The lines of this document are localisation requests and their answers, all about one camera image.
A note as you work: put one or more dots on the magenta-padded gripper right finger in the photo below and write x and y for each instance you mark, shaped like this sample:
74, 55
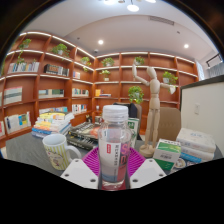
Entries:
148, 171

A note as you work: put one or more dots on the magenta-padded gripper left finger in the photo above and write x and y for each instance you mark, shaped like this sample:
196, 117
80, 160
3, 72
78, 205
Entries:
78, 173

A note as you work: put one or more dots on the clear plastic water bottle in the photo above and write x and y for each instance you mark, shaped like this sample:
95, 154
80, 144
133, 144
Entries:
114, 146

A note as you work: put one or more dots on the green and white box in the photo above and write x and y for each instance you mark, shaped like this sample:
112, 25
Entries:
166, 153

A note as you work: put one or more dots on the white yellow-striped mug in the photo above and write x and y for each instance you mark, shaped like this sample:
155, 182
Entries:
56, 151

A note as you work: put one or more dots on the small round patterned dish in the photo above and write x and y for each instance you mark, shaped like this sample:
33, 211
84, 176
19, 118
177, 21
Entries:
180, 163

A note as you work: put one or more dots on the dark magazine stack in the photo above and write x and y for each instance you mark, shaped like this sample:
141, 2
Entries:
83, 133

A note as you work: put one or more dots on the white and blue tissue pack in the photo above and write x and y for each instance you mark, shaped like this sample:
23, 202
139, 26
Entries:
196, 155

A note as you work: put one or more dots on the tan chair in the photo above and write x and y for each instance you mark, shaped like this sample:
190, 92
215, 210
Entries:
170, 123

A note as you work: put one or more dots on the colourful book stack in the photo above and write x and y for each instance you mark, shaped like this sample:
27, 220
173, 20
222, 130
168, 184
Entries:
53, 123

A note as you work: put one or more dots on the wooden artist mannequin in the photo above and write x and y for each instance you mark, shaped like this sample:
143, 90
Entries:
153, 106

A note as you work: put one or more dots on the wooden shelf unit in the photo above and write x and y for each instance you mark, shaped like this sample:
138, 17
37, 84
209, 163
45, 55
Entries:
83, 75

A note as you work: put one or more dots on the grey curtain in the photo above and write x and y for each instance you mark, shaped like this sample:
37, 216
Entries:
217, 70

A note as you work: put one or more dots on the round recessed ceiling light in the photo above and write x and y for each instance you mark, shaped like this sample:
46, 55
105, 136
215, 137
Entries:
100, 42
186, 46

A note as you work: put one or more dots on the ceiling air vent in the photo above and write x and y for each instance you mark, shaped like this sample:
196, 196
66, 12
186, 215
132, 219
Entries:
161, 20

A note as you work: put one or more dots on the multi-bulb ceiling lamp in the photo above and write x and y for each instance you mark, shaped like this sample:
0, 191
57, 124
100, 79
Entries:
132, 6

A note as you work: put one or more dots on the white wall switch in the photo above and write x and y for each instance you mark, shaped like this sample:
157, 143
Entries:
197, 108

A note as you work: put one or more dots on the black curtain rail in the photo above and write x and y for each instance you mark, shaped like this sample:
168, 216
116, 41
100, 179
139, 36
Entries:
213, 59

